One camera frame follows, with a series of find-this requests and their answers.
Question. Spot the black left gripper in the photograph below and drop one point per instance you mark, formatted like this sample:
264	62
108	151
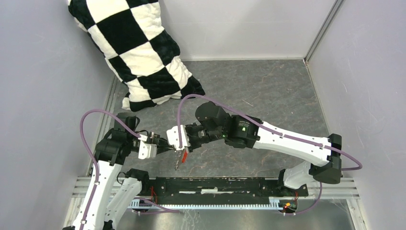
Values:
164	145

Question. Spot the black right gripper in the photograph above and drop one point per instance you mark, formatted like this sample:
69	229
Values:
192	146

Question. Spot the metal key holder red handle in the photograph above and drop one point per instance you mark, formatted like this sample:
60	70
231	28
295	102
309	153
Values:
181	156

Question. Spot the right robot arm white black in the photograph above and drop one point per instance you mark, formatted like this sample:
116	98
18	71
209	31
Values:
321	159

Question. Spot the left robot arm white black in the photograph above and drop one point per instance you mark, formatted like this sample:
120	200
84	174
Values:
99	211

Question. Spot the black white checkered pillow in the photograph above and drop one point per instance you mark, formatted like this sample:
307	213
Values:
137	49

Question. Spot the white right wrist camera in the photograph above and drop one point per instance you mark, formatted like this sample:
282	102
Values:
178	138

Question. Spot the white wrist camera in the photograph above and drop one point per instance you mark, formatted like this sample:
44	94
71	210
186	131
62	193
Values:
178	138
147	151

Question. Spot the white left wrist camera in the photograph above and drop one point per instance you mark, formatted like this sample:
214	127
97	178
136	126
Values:
147	151

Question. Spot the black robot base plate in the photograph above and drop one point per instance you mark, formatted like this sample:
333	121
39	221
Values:
217	190

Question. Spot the aluminium frame rail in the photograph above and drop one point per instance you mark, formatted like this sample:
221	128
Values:
344	190

